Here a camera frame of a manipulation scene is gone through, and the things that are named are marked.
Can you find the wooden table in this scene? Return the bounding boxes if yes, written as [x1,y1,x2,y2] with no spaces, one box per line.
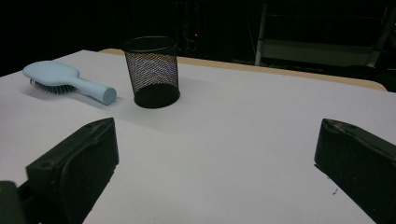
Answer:
[98,48,388,92]

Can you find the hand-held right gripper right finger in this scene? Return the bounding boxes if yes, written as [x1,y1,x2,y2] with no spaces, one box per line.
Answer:
[313,118,396,224]

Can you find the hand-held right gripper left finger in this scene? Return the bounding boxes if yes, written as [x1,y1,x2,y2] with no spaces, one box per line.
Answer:
[25,117,120,224]

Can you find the black mesh pen cup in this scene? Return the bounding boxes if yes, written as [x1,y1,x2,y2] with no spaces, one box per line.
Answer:
[121,35,181,109]

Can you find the white-legged background desk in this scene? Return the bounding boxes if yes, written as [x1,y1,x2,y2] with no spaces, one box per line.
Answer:
[254,3,396,68]

